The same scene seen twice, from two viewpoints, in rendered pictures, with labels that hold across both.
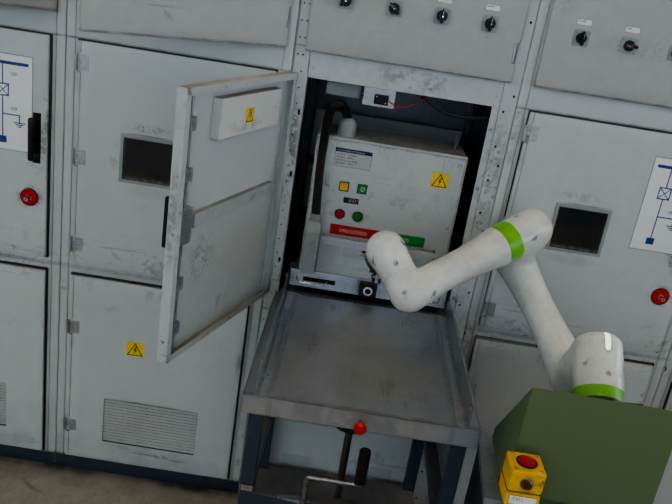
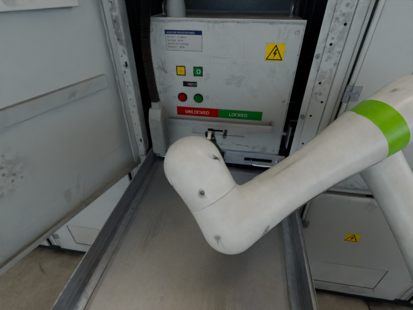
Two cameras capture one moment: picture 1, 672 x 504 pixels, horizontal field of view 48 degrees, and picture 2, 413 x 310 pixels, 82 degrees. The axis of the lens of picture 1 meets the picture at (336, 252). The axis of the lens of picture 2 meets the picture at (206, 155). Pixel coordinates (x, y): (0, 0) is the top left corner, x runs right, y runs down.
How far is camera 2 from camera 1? 1.67 m
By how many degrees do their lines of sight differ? 18
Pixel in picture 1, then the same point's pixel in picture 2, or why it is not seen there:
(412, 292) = (230, 238)
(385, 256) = (185, 183)
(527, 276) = (389, 163)
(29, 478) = (43, 262)
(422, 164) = (255, 36)
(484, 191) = (326, 58)
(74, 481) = (67, 263)
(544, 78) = not seen: outside the picture
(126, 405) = (80, 227)
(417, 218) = (254, 94)
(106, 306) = not seen: hidden behind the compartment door
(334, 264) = not seen: hidden behind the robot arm
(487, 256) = (351, 163)
